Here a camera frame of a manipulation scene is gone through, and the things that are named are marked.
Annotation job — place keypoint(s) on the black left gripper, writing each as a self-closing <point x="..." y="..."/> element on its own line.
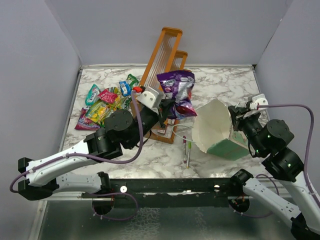
<point x="165" y="107"/>

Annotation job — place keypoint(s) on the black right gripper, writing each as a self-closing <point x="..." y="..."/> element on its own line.
<point x="236" y="122"/>

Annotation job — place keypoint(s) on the purple white snack packet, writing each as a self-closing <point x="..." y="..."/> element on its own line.
<point x="177" y="87"/>

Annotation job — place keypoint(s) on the green patterned paper bag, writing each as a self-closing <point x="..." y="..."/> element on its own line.
<point x="212" y="132"/>

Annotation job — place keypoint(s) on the blue white snack packet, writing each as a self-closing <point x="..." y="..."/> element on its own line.
<point x="125" y="88"/>

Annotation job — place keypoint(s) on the green apple tea packet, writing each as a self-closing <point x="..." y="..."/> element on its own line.
<point x="132" y="81"/>

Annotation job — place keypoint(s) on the yellow green striped packet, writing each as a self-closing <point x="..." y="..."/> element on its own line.
<point x="121" y="102"/>

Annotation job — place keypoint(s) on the green Fox's snack packet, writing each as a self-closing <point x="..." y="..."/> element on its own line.
<point x="106" y="117"/>

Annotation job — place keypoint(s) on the red snack packet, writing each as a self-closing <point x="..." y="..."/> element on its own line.
<point x="108" y="95"/>

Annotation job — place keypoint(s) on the yellow fruit snack packet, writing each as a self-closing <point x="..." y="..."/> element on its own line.
<point x="98" y="111"/>

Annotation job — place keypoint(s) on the teal snack packet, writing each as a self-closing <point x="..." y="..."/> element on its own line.
<point x="92" y="95"/>

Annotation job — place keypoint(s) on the purple berry snack packet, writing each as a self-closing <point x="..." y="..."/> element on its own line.
<point x="84" y="123"/>

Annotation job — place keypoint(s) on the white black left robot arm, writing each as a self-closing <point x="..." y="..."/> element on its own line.
<point x="119" y="142"/>

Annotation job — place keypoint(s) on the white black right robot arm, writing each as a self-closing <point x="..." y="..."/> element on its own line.
<point x="271" y="143"/>

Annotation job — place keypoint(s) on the red white small box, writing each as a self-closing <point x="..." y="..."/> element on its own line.
<point x="162" y="131"/>

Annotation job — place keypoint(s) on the green capped marker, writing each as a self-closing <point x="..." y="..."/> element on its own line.
<point x="188" y="154"/>

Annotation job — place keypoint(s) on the orange wooden tiered rack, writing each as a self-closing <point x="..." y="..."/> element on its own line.
<point x="165" y="58"/>

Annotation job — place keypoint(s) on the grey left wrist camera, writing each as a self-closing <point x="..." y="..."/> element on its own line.
<point x="149" y="97"/>

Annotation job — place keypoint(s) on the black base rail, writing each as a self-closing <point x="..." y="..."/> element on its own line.
<point x="171" y="192"/>

